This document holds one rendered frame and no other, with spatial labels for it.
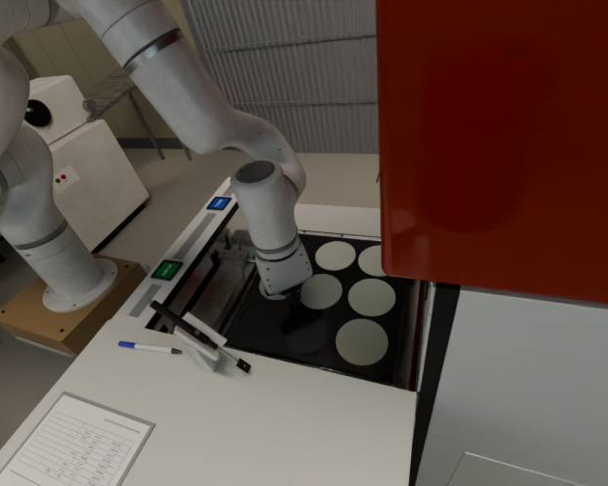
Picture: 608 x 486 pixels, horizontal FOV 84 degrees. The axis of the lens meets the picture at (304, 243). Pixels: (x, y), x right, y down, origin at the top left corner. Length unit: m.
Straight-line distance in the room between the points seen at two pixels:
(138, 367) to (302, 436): 0.33
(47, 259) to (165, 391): 0.47
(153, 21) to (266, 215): 0.28
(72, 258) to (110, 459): 0.51
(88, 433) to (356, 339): 0.48
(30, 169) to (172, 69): 0.52
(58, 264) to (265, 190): 0.62
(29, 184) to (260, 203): 0.59
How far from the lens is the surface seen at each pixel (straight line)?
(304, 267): 0.66
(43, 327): 1.05
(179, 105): 0.49
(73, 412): 0.75
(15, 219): 0.95
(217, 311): 0.83
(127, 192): 3.02
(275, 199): 0.52
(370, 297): 0.74
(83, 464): 0.69
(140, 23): 0.50
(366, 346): 0.68
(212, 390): 0.63
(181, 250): 0.91
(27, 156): 0.93
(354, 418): 0.56
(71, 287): 1.03
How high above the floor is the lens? 1.49
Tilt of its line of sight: 42 degrees down
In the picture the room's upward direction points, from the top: 13 degrees counter-clockwise
